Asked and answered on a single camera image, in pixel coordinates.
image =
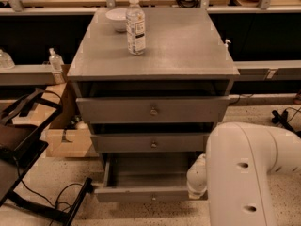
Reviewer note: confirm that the grey bottom drawer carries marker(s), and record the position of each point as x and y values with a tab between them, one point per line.
145	177

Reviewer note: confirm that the cardboard box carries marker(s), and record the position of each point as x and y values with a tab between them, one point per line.
67	136

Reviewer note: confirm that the grey middle drawer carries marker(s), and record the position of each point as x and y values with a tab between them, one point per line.
146	143

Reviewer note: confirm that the grey drawer cabinet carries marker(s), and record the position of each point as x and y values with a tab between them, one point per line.
184	57

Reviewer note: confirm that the clear plastic water bottle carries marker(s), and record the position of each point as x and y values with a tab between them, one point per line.
136	29

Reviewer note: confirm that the grey drawer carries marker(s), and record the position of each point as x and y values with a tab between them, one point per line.
145	177
153	110
146	143

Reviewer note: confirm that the black stand leg right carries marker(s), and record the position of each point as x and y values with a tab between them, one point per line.
282	120

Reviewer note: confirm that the grey top drawer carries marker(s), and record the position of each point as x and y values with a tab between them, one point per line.
153	110

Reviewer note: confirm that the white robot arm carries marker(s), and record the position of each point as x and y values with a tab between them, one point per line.
233	172

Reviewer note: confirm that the clear pump dispenser bottle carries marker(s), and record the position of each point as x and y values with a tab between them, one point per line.
55	60

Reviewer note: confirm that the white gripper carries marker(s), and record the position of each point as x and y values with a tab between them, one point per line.
197	176

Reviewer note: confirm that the white ceramic bowl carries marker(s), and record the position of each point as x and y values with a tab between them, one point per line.
117	18

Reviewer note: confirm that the clear plastic dome container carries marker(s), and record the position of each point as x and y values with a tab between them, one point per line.
6	61

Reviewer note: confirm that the small white pump bottle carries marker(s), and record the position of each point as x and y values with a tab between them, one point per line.
227	43

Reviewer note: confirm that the black metal cart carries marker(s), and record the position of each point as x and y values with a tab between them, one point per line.
20	148

